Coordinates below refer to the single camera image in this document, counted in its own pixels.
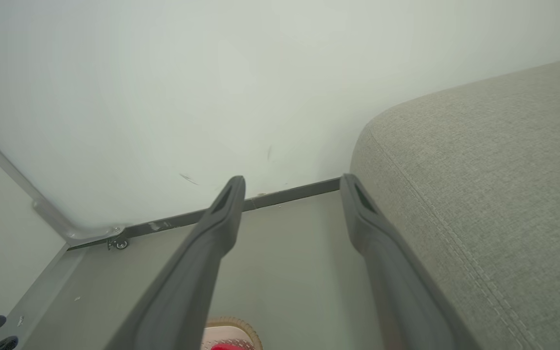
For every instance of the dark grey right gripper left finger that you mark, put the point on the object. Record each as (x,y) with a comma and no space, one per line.
(187,282)

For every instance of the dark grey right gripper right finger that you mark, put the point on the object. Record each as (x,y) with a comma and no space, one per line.
(396,291)

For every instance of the red garment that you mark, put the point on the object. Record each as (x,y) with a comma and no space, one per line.
(224,347)

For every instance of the white basket with brown rim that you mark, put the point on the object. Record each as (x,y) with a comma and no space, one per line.
(236,322)

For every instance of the light grey baseboard strip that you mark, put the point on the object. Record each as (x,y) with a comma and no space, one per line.
(37,301)

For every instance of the small caster wheel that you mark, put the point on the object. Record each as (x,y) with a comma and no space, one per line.
(121,244)

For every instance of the grey partition foot with caster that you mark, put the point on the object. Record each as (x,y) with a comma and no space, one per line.
(78,233)

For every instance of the dark grey baseboard strip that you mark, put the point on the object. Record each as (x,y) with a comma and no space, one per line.
(289,194)

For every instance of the grey fabric sofa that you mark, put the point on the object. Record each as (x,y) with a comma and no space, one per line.
(503,170)

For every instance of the grey corner trim post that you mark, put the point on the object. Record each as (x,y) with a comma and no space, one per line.
(3,163)

